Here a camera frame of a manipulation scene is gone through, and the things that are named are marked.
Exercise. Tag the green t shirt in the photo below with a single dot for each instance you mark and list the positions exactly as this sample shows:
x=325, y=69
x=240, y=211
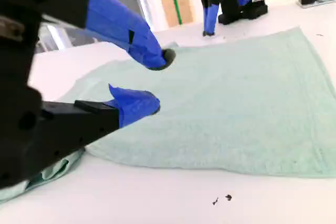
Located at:
x=223, y=103

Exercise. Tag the black debris speck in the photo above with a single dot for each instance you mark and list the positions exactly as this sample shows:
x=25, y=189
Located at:
x=228, y=197
x=215, y=201

